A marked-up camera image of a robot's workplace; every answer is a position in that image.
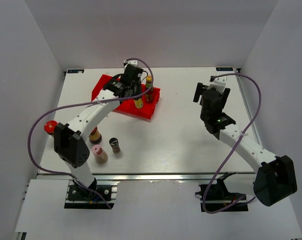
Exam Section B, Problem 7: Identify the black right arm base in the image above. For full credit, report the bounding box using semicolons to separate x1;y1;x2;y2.
195;173;249;213

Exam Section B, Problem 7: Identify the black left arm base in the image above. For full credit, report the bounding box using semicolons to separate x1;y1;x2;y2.
64;181;117;210

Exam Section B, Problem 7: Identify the blue table label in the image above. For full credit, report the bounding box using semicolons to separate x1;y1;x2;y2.
67;69;84;74
216;67;233;72

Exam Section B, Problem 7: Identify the pink-cap spice jar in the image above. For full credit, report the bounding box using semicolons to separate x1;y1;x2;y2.
91;144;108;164

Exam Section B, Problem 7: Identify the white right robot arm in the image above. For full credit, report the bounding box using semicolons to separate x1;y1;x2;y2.
193;83;297;207

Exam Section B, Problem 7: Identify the red three-compartment plastic tray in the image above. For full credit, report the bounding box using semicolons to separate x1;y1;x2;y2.
91;74;160;120

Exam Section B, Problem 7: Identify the left blue table label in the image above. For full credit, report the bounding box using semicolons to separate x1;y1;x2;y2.
67;69;84;74

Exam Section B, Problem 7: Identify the red-cap brown spice jar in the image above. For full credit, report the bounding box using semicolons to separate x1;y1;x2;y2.
44;120;58;136

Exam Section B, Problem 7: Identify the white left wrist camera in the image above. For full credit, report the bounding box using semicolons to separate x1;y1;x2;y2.
123;59;138;67

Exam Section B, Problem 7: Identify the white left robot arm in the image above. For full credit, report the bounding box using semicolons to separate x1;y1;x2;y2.
54;60;143;200

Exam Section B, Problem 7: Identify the black-cap spice shaker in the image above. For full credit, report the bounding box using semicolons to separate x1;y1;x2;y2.
109;137;121;154

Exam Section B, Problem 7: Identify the green-label red sauce bottle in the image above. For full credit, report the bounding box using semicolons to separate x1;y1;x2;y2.
145;75;154;103

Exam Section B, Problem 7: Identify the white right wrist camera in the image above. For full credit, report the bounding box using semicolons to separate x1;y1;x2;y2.
207;76;227;94

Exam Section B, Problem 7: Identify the right blue table label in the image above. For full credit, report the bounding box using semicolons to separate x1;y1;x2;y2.
216;67;233;72

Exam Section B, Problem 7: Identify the red-cap dark sauce jar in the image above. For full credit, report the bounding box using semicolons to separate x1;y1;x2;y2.
89;127;102;145

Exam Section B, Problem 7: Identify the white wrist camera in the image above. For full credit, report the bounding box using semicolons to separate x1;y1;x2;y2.
207;76;227;94
123;59;138;67

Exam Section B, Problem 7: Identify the yellow-label dark sauce bottle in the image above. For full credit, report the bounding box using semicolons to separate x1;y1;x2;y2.
133;98;144;109

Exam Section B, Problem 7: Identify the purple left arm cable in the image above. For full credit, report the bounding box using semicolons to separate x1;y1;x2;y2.
28;58;155;210

